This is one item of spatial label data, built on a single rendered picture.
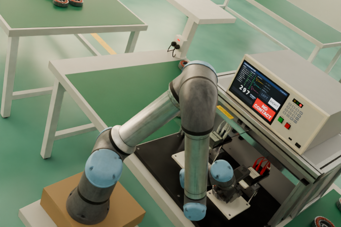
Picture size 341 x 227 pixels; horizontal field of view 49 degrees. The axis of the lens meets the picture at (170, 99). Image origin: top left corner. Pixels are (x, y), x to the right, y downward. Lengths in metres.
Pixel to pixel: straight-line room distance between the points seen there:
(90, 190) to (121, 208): 0.22
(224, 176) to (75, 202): 0.51
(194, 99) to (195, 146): 0.15
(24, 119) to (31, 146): 0.28
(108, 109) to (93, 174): 0.79
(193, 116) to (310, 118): 0.62
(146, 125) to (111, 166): 0.17
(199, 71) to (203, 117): 0.16
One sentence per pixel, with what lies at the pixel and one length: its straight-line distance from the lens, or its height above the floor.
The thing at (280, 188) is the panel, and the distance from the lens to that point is 1.85.
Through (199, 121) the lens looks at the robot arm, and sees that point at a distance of 1.05.
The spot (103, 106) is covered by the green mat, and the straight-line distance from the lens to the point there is 1.96.
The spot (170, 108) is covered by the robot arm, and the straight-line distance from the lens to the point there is 1.18.
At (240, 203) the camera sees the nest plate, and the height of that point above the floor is 0.78.
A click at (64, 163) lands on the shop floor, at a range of 2.66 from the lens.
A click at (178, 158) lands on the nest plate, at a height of 0.78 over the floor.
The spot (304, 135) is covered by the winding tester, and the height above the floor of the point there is 1.19.
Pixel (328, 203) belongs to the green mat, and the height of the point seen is 0.75.
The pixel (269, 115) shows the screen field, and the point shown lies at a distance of 1.63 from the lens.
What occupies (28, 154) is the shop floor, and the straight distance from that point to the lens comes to 2.69.
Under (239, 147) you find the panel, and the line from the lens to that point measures 1.91.
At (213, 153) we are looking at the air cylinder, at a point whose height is 0.81.
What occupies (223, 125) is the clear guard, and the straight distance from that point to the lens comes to 1.59.
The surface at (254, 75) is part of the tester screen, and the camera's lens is 1.63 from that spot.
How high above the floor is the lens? 1.91
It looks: 32 degrees down
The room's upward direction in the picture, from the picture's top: 22 degrees clockwise
